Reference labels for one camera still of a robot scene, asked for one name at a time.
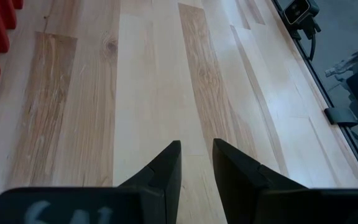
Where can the grey chair base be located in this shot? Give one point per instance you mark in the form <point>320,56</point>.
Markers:
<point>353,60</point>

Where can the grey rail bracket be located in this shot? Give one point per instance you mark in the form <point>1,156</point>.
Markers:
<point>340,116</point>

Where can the black table-level camera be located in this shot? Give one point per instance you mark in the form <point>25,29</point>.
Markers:
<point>297,11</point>

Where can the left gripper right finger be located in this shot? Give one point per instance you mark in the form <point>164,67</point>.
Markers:
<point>244,193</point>

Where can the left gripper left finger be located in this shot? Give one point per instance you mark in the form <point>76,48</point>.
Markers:
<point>160,193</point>

